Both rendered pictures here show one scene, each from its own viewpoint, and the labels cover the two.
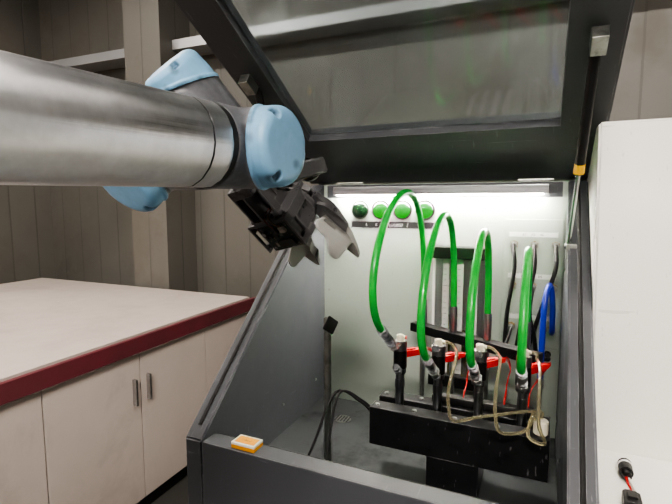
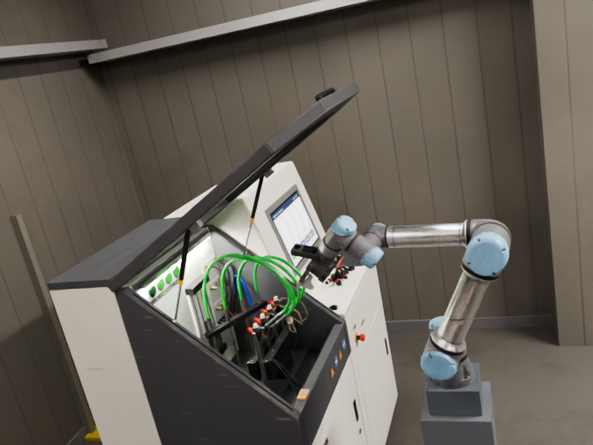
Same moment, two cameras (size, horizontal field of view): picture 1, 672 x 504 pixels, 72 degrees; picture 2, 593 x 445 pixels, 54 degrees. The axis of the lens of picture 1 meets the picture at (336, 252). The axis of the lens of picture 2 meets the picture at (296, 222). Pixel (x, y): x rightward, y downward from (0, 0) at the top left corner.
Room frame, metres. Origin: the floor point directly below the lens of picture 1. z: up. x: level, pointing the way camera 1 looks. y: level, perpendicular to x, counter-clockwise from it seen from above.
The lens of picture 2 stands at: (0.80, 1.98, 2.12)
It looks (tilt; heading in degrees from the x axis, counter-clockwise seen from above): 16 degrees down; 267
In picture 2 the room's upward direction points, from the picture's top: 12 degrees counter-clockwise
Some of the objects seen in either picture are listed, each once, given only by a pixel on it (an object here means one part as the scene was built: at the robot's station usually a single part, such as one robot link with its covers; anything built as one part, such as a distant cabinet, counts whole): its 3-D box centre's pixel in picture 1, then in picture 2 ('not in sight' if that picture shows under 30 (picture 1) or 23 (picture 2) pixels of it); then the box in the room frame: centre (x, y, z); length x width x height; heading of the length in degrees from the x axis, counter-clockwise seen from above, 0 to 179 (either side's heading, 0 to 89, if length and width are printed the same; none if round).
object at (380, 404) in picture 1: (456, 446); (276, 356); (0.89, -0.24, 0.91); 0.34 x 0.10 x 0.15; 66
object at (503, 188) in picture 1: (431, 190); (178, 257); (1.18, -0.24, 1.43); 0.54 x 0.03 x 0.02; 66
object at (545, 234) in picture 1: (530, 285); (217, 282); (1.08, -0.46, 1.20); 0.13 x 0.03 x 0.31; 66
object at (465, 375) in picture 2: not in sight; (451, 364); (0.27, 0.18, 0.95); 0.15 x 0.15 x 0.10
